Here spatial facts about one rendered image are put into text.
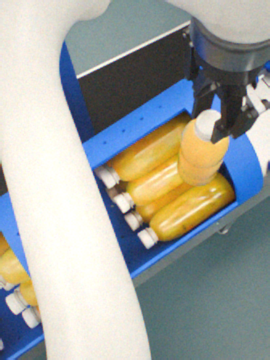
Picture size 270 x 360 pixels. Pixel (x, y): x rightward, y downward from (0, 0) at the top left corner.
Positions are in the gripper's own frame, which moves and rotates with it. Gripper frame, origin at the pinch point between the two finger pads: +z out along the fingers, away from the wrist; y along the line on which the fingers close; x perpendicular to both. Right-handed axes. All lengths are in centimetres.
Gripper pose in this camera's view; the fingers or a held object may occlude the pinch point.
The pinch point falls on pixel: (213, 115)
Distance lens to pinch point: 73.1
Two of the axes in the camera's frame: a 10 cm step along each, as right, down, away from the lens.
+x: -8.3, 5.5, -1.2
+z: 0.4, 2.6, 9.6
